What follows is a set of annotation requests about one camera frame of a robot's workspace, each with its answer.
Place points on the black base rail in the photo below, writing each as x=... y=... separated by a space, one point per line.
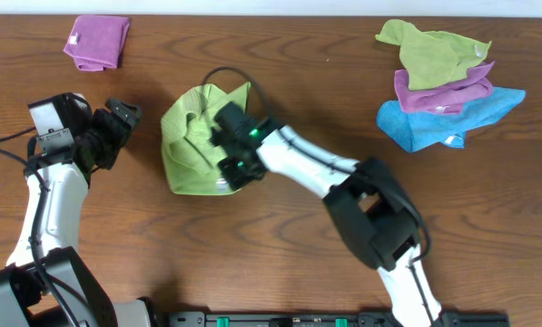
x=363 y=319

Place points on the light green cloth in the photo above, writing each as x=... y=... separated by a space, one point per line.
x=189 y=158

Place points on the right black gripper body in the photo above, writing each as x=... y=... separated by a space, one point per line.
x=235 y=173

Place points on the crumpled purple cloth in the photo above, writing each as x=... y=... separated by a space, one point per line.
x=446 y=99

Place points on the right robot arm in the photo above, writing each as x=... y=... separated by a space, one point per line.
x=373 y=214

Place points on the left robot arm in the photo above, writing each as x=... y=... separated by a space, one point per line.
x=45 y=282

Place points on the folded purple cloth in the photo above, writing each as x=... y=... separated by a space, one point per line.
x=96 y=41

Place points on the olive green cloth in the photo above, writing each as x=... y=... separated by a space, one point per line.
x=432 y=58

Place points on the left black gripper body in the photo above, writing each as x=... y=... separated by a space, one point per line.
x=114 y=121

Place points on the blue cloth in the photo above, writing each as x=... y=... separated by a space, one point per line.
x=414 y=132

